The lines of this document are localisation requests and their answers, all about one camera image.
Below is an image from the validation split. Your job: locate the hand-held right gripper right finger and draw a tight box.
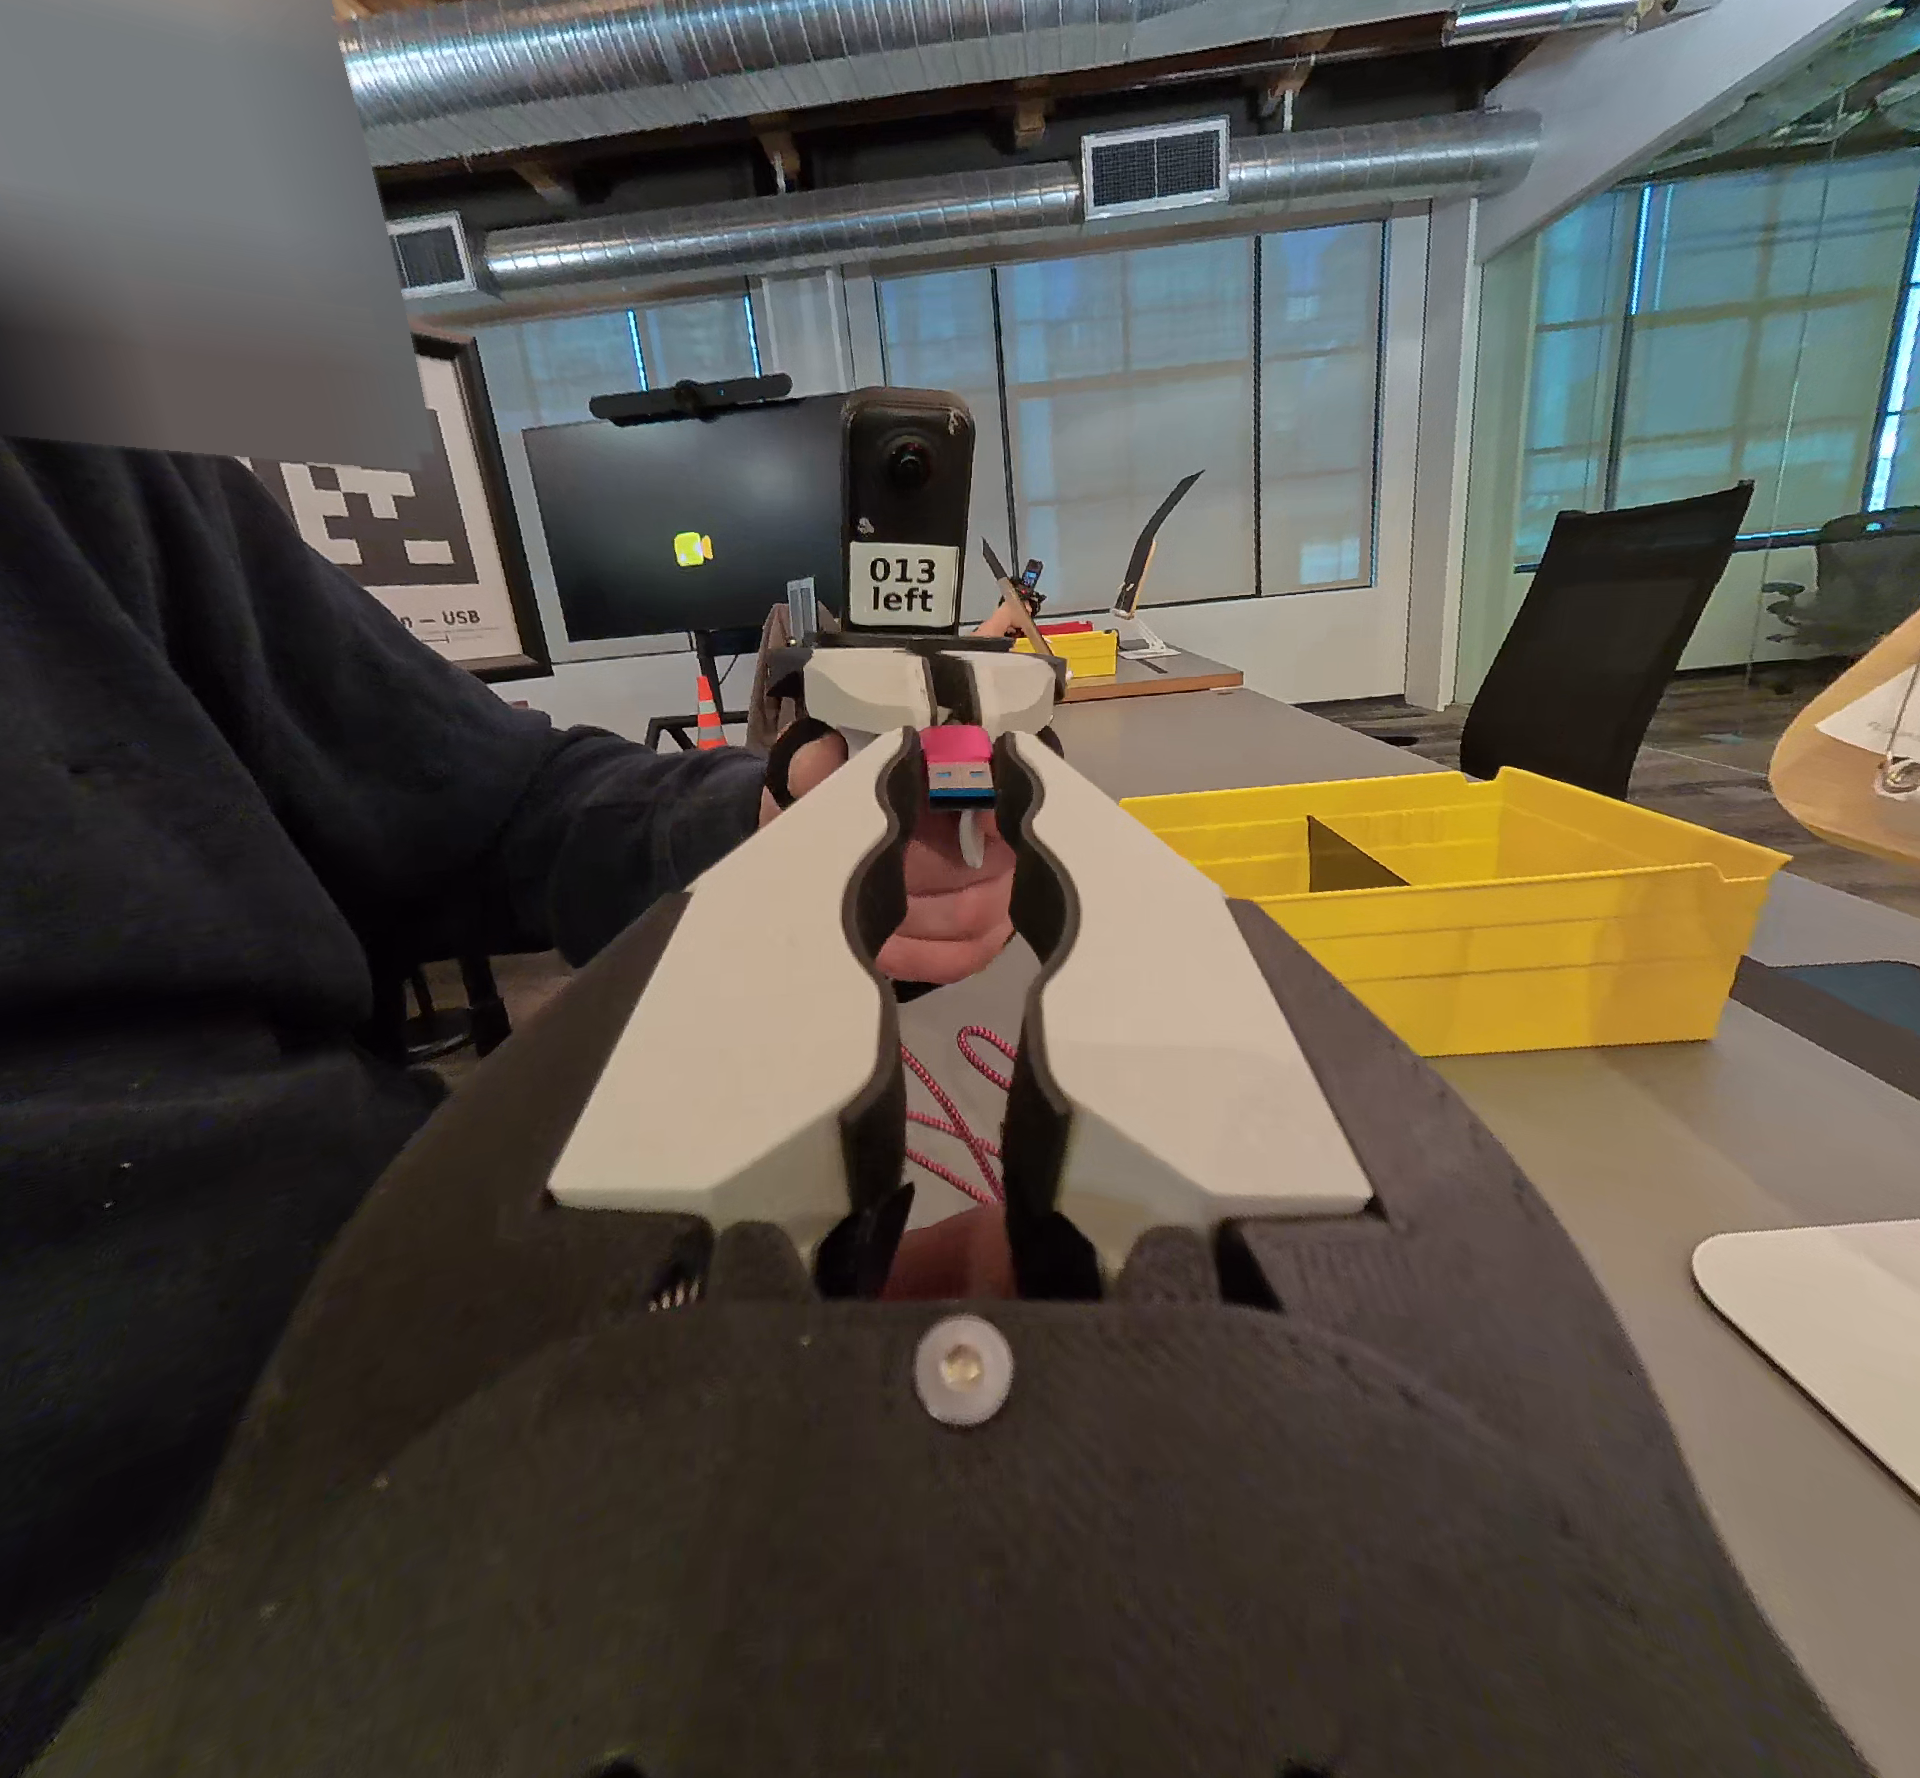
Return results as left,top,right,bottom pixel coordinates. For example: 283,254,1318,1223
997,734,1372,1276

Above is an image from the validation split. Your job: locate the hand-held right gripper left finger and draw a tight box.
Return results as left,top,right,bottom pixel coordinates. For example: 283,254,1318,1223
547,725,923,1276

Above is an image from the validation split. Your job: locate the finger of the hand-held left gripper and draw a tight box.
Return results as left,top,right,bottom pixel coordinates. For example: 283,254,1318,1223
804,654,943,734
943,654,1057,734

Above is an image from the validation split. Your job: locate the pink braided usb cable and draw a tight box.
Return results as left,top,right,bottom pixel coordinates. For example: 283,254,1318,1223
902,725,1026,1201

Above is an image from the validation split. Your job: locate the yellow plastic bin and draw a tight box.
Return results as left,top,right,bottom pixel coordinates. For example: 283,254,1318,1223
1115,766,1789,1058

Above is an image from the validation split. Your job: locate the person's left forearm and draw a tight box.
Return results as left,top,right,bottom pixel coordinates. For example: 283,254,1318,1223
489,716,767,977

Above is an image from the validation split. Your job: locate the person's left hand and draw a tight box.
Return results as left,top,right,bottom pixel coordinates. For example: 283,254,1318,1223
878,812,1026,986

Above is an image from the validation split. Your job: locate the black tv stand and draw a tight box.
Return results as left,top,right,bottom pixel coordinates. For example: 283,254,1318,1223
641,632,761,753

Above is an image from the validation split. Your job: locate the black webcam bar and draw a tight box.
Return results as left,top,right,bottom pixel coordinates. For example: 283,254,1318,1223
589,380,790,424

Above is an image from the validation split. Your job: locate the black curved bar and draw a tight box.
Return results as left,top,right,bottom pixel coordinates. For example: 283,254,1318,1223
1123,473,1212,622

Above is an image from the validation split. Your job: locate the black tv screen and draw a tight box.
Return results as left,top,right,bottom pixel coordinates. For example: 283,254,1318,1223
518,396,857,645

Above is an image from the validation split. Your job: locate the white air vent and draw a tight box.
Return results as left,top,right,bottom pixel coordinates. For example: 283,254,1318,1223
395,210,473,298
1082,111,1229,219

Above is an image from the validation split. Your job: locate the black mesh office chair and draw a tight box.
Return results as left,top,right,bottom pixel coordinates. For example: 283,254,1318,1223
1462,479,1751,802

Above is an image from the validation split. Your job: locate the white stand base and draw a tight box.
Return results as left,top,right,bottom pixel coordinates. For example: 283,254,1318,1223
1693,1218,1920,1508

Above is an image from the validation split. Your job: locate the grey office chair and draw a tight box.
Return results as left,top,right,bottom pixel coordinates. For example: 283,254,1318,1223
1762,507,1920,690

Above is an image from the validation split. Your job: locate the framed wall poster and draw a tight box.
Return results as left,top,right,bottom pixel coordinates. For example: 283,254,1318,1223
245,331,551,690

